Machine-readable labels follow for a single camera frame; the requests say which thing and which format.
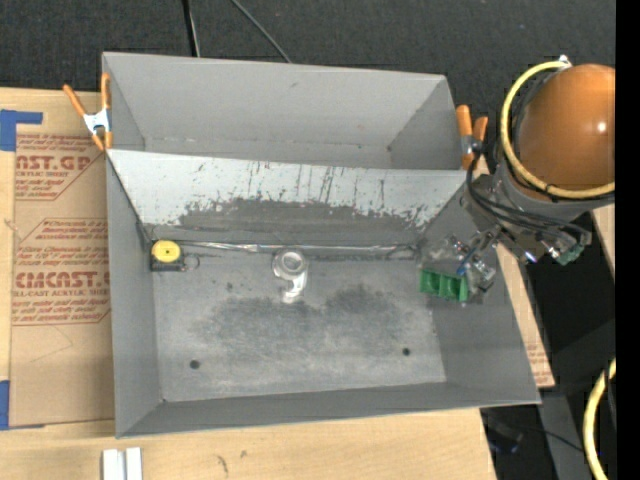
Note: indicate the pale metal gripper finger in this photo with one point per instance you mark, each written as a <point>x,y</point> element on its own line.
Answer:
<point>450,249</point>
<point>481,272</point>

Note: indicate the brown cardboard board, red print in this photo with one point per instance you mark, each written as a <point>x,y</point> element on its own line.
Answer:
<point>55,278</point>

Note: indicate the yellow and black tape measure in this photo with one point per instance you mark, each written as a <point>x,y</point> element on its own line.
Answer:
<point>165,254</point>

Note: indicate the grey metal bin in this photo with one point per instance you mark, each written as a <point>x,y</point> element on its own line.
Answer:
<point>300,333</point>

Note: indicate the green ribbed plastic block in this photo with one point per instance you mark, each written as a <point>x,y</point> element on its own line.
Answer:
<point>444,285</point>

